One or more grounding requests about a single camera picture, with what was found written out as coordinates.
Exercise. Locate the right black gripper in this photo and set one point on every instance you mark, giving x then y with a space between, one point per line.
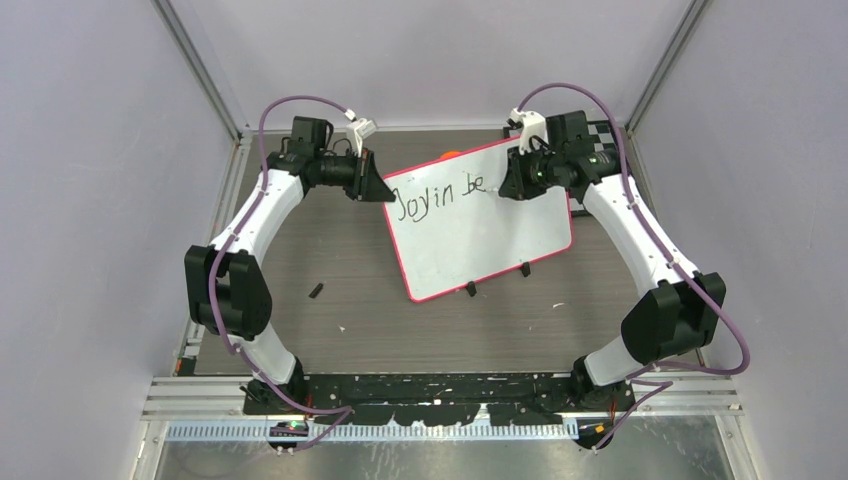
517 185

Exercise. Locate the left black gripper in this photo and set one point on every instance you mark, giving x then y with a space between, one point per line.
368 185

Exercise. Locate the pink framed whiteboard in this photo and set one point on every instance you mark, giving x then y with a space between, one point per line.
446 229

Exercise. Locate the black marker cap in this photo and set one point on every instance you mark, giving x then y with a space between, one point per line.
316 291

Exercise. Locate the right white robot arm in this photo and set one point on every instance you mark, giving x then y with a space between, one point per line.
674 314

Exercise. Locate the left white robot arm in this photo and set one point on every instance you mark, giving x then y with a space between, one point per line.
227 292

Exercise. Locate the black white checkerboard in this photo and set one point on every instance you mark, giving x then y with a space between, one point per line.
603 137

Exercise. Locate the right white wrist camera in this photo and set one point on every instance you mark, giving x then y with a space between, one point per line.
531 124

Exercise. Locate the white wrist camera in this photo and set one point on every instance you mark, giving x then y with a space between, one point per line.
357 131
531 124

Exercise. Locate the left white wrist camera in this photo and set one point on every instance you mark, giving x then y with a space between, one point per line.
357 131

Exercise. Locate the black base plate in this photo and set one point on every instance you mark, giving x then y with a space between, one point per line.
435 399

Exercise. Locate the slotted cable duct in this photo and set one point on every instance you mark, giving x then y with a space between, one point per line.
275 432

